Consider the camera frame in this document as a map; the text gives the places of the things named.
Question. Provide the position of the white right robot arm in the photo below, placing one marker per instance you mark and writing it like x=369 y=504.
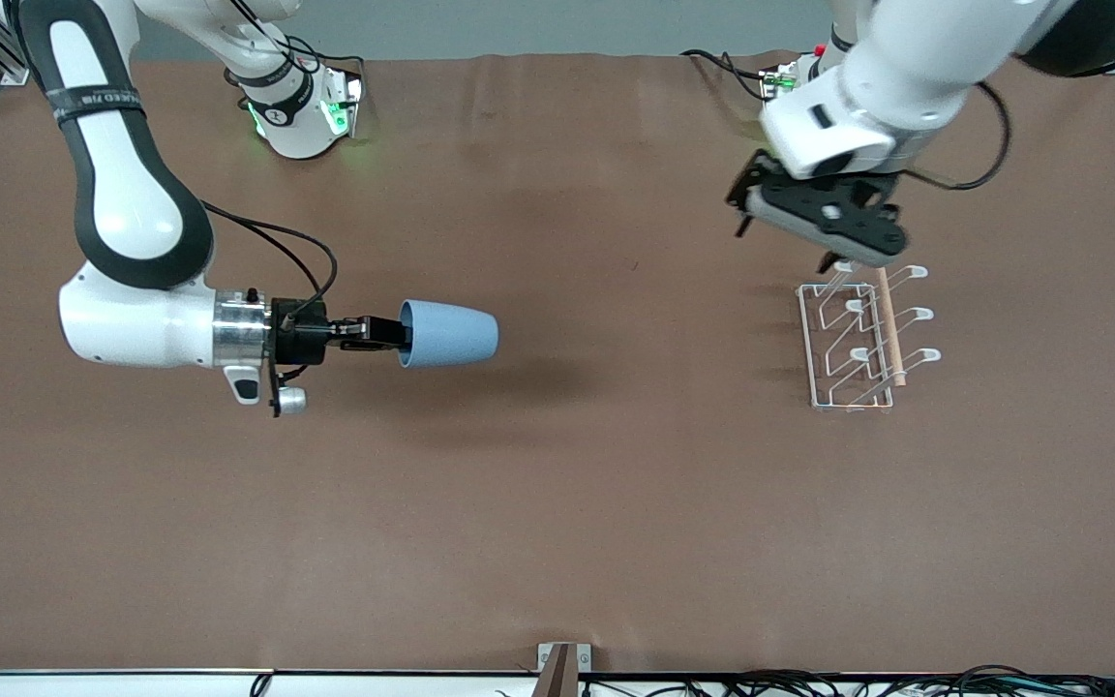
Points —
x=132 y=213

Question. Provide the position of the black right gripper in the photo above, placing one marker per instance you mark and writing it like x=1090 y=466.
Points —
x=303 y=332

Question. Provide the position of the blue plastic cup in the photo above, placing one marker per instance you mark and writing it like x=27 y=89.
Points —
x=451 y=334

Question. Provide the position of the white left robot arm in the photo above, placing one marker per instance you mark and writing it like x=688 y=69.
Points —
x=906 y=58

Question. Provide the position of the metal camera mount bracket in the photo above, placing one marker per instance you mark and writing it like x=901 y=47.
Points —
x=562 y=668

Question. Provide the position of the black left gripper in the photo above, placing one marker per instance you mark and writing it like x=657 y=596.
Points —
x=869 y=191

